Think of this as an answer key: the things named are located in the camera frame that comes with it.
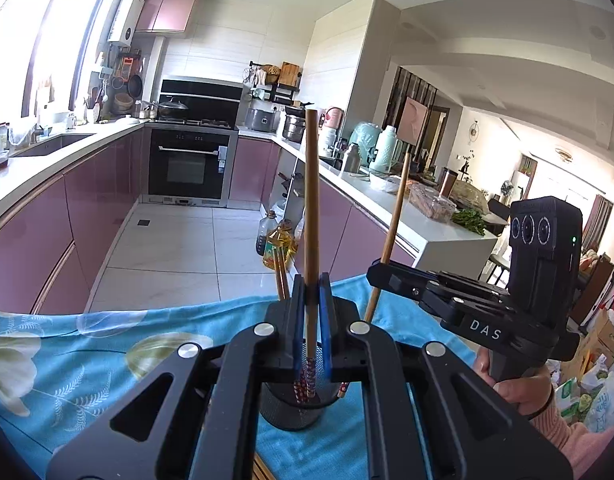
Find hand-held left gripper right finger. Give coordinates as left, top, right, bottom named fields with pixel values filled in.
left=319, top=274, right=574, bottom=480

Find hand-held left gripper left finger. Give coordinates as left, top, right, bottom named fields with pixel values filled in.
left=46, top=275, right=308, bottom=480

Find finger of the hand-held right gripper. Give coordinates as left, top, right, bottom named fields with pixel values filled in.
left=367, top=263, right=428, bottom=307
left=373, top=258, right=441, bottom=281

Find light wooden chopstick patterned tip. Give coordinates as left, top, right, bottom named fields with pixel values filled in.
left=303, top=108, right=320, bottom=401
left=338, top=152, right=412, bottom=400

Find black mesh utensil holder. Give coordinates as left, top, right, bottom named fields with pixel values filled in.
left=258, top=341, right=356, bottom=432

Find person's right hand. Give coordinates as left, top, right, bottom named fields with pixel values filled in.
left=474, top=346, right=556, bottom=418

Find pink island base cabinets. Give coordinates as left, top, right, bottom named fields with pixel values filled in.
left=231, top=137, right=418, bottom=281

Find clear plastic food container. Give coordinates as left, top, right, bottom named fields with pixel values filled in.
left=408, top=182, right=456, bottom=223

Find green leafy vegetables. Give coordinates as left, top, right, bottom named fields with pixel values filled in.
left=451, top=208, right=488, bottom=237

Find yellow cooking oil bottle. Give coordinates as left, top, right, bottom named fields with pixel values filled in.
left=263, top=220, right=296, bottom=272

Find clear plastic bag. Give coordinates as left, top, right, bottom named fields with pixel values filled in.
left=368, top=172, right=402, bottom=194

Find dark liquid plastic bottle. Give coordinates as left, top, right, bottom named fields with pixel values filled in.
left=255, top=210, right=280, bottom=257

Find brown tumbler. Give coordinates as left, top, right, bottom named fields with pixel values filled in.
left=438, top=168, right=460, bottom=200

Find cardboard box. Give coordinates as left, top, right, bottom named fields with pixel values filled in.
left=594, top=310, right=614, bottom=356

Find green thermos flask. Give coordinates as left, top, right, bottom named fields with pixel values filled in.
left=371, top=125, right=406, bottom=173

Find stainless steel vacuum bottle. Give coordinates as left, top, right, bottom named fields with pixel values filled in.
left=342, top=142, right=362, bottom=175

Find green printed packet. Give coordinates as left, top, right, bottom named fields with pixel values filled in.
left=559, top=377, right=590, bottom=423

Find mint green appliance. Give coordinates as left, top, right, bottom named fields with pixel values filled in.
left=349, top=121, right=382, bottom=161

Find white plastic bag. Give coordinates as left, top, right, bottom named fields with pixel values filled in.
left=584, top=367, right=614, bottom=433

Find steel stockpot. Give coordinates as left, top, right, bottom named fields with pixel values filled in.
left=283, top=114, right=308, bottom=142

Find dark slatted room partition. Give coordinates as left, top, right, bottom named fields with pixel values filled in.
left=391, top=66, right=438, bottom=161

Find black built-in oven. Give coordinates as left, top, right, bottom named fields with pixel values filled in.
left=148, top=127, right=238, bottom=207

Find silver rice cooker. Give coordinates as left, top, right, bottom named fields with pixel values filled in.
left=244, top=107, right=280, bottom=133

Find blue floral tablecloth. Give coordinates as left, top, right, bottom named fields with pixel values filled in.
left=0, top=272, right=480, bottom=480

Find gas hob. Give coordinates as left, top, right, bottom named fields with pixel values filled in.
left=154, top=117, right=238, bottom=128

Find black range hood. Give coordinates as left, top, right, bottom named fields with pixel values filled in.
left=159, top=79, right=244, bottom=123

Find dark wok with lid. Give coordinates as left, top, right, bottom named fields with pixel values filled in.
left=157, top=97, right=190, bottom=118

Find long pink base cabinets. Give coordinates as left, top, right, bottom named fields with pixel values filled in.
left=0, top=127, right=148, bottom=317

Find steel kitchen sink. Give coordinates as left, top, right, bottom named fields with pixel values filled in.
left=9, top=132, right=96, bottom=158

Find white water heater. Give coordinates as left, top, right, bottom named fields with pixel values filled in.
left=108, top=0, right=146, bottom=44

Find kitchen window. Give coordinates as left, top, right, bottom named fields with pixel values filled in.
left=0, top=0, right=112, bottom=126

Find pink wall picture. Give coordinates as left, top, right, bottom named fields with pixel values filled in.
left=399, top=96, right=428, bottom=145

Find black wall rack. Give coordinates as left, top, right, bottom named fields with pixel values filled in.
left=248, top=61, right=301, bottom=106

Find pink wall cabinet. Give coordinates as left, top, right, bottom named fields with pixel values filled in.
left=136, top=0, right=202, bottom=36

